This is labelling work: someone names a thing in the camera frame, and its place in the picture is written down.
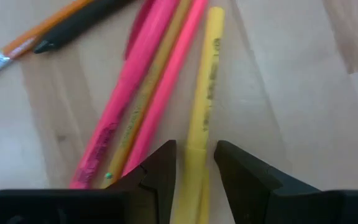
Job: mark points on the yellow Ticonderoga pencil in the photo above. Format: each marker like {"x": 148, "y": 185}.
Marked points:
{"x": 141, "y": 99}

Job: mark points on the yellow highlighter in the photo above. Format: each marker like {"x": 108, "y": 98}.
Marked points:
{"x": 204, "y": 109}

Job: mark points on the pink highlighter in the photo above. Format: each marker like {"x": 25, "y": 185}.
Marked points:
{"x": 129, "y": 77}

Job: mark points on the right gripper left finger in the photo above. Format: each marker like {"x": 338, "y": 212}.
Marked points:
{"x": 157, "y": 180}

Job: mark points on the black pencil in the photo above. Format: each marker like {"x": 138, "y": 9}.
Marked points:
{"x": 79, "y": 21}

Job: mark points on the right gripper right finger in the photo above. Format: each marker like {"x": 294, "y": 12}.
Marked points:
{"x": 247, "y": 186}

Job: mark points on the orange pencil with eraser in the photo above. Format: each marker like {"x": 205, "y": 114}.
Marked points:
{"x": 42, "y": 28}

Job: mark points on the pink pencil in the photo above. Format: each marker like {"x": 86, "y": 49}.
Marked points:
{"x": 166, "y": 87}

